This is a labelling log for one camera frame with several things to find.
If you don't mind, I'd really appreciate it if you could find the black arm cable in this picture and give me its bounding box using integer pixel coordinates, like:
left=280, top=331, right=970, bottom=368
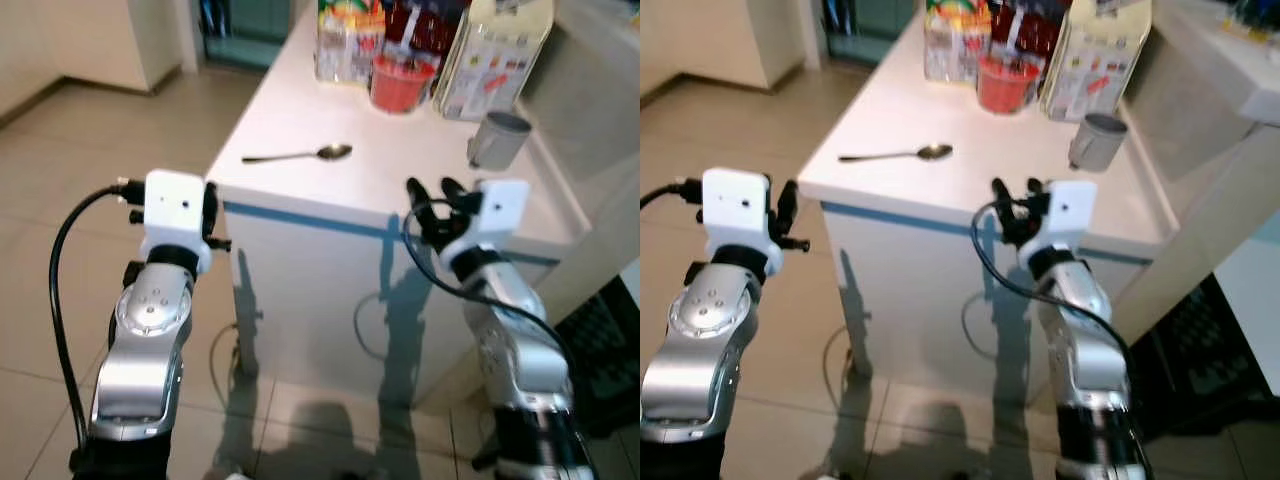
left=970, top=200, right=1136, bottom=386
left=49, top=178, right=148, bottom=471
left=402, top=198, right=573, bottom=386
left=640, top=178, right=705, bottom=213

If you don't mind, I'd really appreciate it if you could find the grey mug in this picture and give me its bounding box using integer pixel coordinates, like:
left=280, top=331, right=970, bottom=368
left=1068, top=113, right=1129, bottom=173
left=467, top=111, right=533, bottom=172

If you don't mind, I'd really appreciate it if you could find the white kitchen cabinet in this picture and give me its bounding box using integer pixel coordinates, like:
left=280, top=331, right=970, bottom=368
left=797, top=0, right=1183, bottom=413
left=205, top=0, right=593, bottom=413

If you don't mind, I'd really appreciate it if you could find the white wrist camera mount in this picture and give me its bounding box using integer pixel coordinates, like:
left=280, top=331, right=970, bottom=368
left=1028, top=179, right=1099, bottom=259
left=440, top=178, right=532, bottom=267
left=700, top=167, right=784, bottom=280
left=139, top=170, right=214, bottom=277

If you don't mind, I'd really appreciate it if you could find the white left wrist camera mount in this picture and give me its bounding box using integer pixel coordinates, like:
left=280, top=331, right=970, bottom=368
left=139, top=170, right=214, bottom=277
left=700, top=167, right=784, bottom=280

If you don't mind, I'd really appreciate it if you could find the white side counter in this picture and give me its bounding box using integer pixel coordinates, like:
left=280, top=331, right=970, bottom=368
left=520, top=0, right=641, bottom=323
left=1112, top=0, right=1280, bottom=396

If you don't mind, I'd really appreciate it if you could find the black plastic crate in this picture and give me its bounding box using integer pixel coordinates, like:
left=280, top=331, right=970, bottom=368
left=1125, top=272, right=1280, bottom=441
left=553, top=275, right=641, bottom=441

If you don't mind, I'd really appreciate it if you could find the colourful snack box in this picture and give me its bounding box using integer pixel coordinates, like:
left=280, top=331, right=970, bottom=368
left=923, top=0, right=993, bottom=85
left=316, top=0, right=387, bottom=86

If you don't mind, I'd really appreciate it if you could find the beige cupboard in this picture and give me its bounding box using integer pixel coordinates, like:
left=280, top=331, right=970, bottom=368
left=0, top=0, right=201, bottom=123
left=640, top=0, right=823, bottom=101

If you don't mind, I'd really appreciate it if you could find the metal spoon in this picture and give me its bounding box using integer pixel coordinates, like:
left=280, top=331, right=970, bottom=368
left=241, top=144, right=353, bottom=165
left=838, top=144, right=954, bottom=164

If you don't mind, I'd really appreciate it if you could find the red food package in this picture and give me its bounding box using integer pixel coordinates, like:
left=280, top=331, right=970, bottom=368
left=384, top=0, right=471, bottom=63
left=990, top=0, right=1073, bottom=63

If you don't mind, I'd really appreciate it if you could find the red plastic cup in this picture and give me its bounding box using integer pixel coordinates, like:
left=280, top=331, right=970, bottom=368
left=976, top=52, right=1043, bottom=115
left=369, top=52, right=439, bottom=115

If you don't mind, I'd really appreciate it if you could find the dark glass door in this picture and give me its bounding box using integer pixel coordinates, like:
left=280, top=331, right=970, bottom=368
left=198, top=0, right=298, bottom=71
left=820, top=0, right=926, bottom=67

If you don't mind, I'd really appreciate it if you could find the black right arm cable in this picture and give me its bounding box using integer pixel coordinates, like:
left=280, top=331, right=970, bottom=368
left=970, top=200, right=1136, bottom=386
left=402, top=198, right=573, bottom=386

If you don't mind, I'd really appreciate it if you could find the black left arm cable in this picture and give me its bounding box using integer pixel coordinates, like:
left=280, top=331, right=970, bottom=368
left=49, top=178, right=148, bottom=471
left=640, top=178, right=705, bottom=213

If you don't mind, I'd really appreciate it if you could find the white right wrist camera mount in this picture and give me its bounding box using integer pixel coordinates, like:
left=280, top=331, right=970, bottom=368
left=440, top=178, right=532, bottom=267
left=1028, top=179, right=1099, bottom=259

